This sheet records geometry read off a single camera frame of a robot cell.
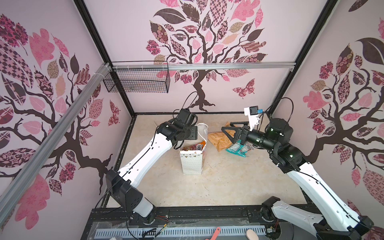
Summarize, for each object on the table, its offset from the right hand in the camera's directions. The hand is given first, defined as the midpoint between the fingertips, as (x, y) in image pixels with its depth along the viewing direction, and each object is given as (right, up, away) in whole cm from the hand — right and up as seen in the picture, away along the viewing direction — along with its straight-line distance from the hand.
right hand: (228, 125), depth 60 cm
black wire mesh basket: (-61, +38, +62) cm, 95 cm away
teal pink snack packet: (+16, -15, +35) cm, 41 cm away
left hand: (-16, -4, +17) cm, 24 cm away
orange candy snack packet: (-12, -13, +27) cm, 32 cm away
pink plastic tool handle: (-4, -51, +9) cm, 52 cm away
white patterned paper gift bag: (-15, -14, +10) cm, 23 cm away
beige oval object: (+13, -52, +8) cm, 54 cm away
